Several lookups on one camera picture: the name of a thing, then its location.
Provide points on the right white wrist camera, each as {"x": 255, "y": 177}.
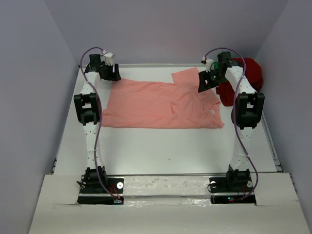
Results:
{"x": 209, "y": 64}

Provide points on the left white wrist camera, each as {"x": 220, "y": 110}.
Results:
{"x": 108, "y": 58}

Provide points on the pink t shirt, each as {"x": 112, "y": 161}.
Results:
{"x": 162, "y": 105}

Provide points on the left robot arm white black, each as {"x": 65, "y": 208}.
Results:
{"x": 89, "y": 113}

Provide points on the aluminium front rail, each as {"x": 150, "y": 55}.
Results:
{"x": 184, "y": 174}

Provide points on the red t shirt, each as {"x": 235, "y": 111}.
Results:
{"x": 253, "y": 74}

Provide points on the green t shirt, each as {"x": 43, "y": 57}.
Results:
{"x": 215, "y": 65}

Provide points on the aluminium back rail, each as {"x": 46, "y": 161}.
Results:
{"x": 158, "y": 65}

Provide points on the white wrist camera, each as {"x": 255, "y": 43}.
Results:
{"x": 108, "y": 58}
{"x": 209, "y": 64}

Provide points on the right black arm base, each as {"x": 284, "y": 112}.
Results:
{"x": 221, "y": 193}

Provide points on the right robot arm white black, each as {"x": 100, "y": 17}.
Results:
{"x": 246, "y": 114}

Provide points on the aluminium left side rail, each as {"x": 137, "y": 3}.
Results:
{"x": 54, "y": 166}

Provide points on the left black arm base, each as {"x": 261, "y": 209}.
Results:
{"x": 96, "y": 195}

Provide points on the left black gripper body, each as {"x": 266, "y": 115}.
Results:
{"x": 107, "y": 73}

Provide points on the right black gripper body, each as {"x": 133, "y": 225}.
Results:
{"x": 213, "y": 77}

